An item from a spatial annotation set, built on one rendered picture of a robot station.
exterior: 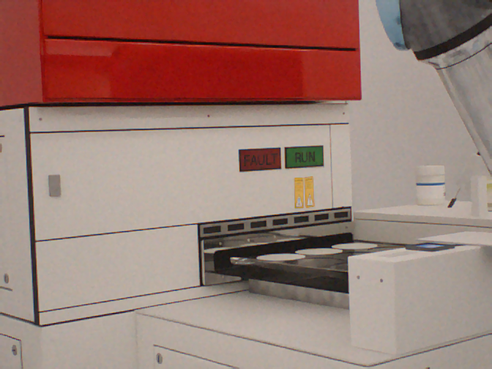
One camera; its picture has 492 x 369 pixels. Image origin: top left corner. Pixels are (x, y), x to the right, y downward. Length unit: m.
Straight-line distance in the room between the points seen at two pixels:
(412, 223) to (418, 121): 2.61
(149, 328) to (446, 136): 3.23
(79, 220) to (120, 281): 0.15
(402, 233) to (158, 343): 0.63
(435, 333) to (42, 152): 0.77
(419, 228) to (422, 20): 0.94
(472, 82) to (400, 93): 3.36
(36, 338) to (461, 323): 0.77
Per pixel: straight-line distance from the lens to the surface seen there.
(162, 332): 1.76
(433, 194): 2.29
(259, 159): 1.99
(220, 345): 1.61
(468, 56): 1.20
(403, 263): 1.38
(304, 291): 1.83
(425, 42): 1.19
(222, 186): 1.93
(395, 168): 4.53
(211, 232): 1.92
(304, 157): 2.08
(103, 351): 1.81
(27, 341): 1.80
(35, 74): 1.69
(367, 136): 4.38
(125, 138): 1.80
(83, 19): 1.71
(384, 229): 2.12
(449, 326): 1.48
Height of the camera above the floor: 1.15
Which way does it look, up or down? 3 degrees down
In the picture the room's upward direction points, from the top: 2 degrees counter-clockwise
